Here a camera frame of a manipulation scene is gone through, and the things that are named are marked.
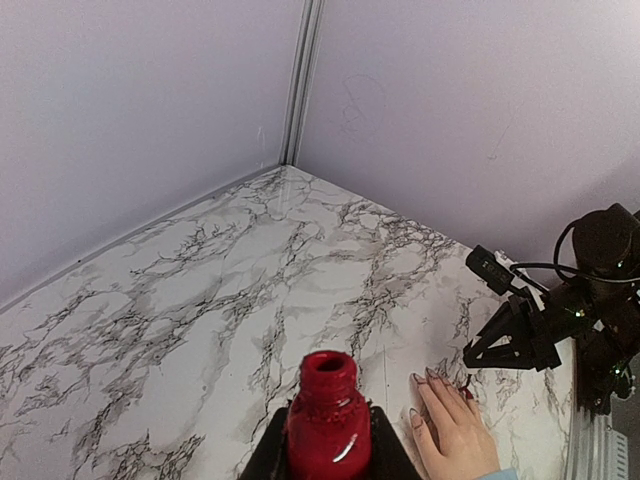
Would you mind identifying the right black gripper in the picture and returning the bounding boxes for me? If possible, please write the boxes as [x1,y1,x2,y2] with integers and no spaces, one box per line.
[463,295,561,372]

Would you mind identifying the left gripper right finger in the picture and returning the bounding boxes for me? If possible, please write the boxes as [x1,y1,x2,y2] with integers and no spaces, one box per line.
[368,406,422,480]

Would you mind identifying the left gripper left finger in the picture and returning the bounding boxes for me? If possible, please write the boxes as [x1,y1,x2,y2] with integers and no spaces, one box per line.
[242,407,292,480]

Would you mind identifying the white nail polish brush cap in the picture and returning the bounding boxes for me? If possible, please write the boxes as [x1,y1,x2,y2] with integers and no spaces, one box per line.
[458,368,477,393]

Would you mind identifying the red nail polish bottle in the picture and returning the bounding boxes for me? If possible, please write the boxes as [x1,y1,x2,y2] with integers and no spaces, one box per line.
[286,350,372,479]

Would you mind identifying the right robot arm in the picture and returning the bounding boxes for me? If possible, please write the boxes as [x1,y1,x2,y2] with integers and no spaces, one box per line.
[463,203,639,415]

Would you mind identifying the blue sleeved forearm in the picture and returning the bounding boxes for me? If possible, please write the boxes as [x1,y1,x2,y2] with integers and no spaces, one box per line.
[477,468,518,480]

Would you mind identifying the mannequin hand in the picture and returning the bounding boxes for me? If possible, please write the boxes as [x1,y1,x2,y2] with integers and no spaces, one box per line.
[409,370,501,479]

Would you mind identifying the front aluminium rail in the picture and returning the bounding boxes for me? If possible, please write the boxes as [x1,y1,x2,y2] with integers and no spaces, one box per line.
[564,356,639,479]

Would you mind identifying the right aluminium frame post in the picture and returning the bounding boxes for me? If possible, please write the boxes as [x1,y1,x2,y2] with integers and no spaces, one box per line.
[279,0,326,166]

